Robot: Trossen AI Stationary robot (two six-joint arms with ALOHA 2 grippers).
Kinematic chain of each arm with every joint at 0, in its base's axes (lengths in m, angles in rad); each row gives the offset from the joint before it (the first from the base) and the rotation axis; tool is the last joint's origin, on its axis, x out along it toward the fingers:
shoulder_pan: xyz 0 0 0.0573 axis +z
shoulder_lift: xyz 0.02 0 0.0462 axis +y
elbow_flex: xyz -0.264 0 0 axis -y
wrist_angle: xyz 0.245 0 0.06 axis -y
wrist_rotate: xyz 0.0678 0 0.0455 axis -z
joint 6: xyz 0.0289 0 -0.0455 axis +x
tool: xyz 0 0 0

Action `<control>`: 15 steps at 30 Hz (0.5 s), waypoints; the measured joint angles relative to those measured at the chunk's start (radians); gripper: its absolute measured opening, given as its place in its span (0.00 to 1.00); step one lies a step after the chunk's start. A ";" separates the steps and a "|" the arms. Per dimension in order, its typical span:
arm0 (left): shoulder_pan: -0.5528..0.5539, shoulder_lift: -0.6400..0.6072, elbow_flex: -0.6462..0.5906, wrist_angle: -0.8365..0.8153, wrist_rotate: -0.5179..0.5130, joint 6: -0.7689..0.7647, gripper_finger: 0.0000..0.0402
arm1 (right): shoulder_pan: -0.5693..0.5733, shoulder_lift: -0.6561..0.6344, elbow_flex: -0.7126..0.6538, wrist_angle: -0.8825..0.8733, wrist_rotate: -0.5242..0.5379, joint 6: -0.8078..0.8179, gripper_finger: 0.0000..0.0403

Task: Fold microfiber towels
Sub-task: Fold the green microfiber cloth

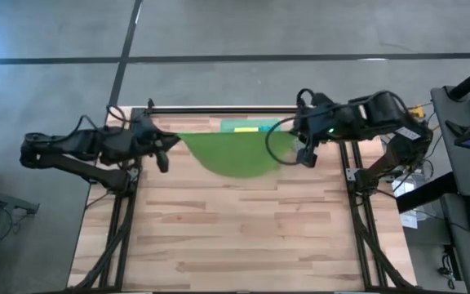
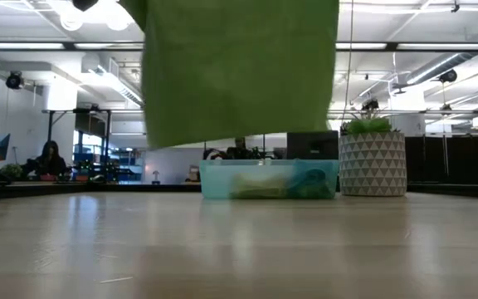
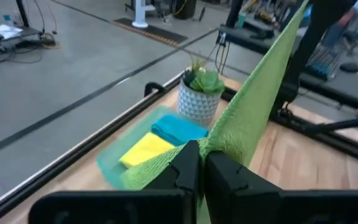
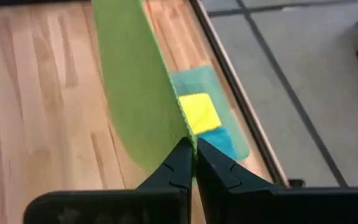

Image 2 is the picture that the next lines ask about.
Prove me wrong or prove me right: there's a yellow microfiber towel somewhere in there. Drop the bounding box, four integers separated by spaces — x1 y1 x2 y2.
229 172 292 199

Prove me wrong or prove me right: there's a teal microfiber towel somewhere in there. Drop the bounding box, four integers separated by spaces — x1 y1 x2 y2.
288 167 335 196

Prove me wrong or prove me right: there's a bright green microfiber towel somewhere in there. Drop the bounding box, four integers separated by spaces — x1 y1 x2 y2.
118 0 340 150

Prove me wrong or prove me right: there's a lime green microfiber towel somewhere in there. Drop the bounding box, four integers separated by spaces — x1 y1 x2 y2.
292 186 334 200

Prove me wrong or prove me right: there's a person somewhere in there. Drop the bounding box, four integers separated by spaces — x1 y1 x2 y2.
226 136 257 161
34 140 69 179

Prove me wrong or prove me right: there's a black monitor back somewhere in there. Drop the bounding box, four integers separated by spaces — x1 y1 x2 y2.
285 130 340 162

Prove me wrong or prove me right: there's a succulent in triangle-patterned pot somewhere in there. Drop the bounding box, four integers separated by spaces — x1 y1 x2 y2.
338 110 408 198

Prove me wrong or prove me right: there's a ceiling light strip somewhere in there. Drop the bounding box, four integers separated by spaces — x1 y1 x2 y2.
336 42 388 51
0 42 65 51
74 42 144 51
396 42 478 51

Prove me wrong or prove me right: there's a black metal rack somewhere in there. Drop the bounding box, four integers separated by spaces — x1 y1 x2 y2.
41 107 114 184

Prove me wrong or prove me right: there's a black room partition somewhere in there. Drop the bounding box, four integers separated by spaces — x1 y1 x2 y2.
404 124 478 187

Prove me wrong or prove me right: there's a small green potted plant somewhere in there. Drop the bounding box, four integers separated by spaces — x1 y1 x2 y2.
0 163 24 182

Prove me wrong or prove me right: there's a thin hanging black cable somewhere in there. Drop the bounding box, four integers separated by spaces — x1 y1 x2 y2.
340 0 355 125

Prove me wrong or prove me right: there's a white rectangular air duct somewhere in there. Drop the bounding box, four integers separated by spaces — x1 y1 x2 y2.
79 51 145 109

